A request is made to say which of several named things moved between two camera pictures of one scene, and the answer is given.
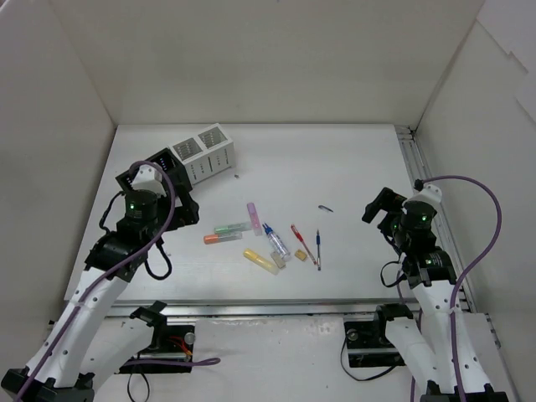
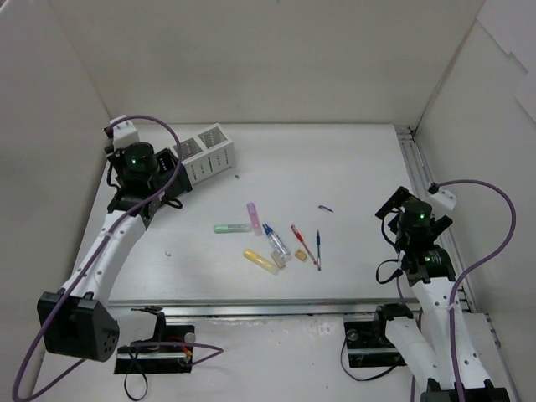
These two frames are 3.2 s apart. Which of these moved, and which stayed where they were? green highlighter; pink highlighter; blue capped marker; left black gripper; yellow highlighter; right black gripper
Moved: left black gripper; right black gripper
Stayed: green highlighter; pink highlighter; yellow highlighter; blue capped marker
